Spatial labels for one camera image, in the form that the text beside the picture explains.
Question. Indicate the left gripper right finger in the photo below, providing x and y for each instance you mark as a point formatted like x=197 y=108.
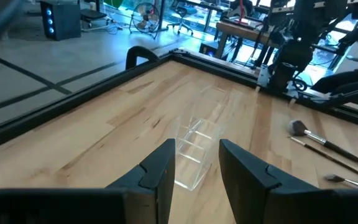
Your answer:
x=244 y=180

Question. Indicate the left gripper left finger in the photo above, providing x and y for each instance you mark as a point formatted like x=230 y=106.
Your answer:
x=154 y=174

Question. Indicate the large powder makeup brush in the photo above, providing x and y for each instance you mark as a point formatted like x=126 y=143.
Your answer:
x=317 y=138

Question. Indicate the long thin makeup brush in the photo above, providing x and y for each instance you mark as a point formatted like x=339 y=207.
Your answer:
x=325 y=154

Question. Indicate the silver ferrule makeup brush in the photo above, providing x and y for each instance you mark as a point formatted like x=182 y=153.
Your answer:
x=348 y=181

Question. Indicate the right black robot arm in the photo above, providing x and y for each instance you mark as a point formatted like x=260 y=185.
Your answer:
x=297 y=53

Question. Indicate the clear acrylic organizer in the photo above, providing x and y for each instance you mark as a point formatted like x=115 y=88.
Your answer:
x=194 y=146

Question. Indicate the black box with blue light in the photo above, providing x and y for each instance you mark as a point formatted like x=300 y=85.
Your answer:
x=208 y=49

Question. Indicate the person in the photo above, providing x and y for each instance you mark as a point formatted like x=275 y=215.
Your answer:
x=346 y=82

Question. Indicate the wooden desk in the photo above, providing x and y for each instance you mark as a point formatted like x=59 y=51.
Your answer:
x=244 y=31

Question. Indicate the black floor fan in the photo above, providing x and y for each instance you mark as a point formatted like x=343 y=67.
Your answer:
x=145 y=17

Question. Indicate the black office chair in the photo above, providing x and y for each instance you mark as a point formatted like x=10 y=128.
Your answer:
x=183 y=12

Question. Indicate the black low stool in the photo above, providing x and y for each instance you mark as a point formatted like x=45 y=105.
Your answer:
x=92 y=15

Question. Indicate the black computer tower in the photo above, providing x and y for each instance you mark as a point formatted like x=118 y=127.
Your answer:
x=59 y=20

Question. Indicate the black metal table frame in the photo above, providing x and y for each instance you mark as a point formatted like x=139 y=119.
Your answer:
x=73 y=102

